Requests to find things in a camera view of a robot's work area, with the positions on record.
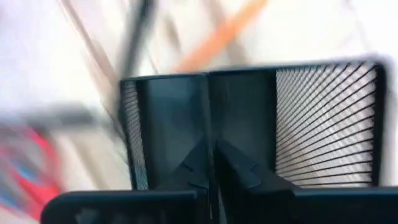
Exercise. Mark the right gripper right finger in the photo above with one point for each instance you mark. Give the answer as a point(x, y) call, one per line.
point(236, 180)

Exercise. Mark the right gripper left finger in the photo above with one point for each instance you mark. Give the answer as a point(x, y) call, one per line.
point(196, 168)

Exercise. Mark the black mesh desk organizer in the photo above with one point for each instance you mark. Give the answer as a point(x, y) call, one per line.
point(174, 118)

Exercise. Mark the orange pencil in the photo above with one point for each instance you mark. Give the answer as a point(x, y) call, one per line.
point(217, 37)

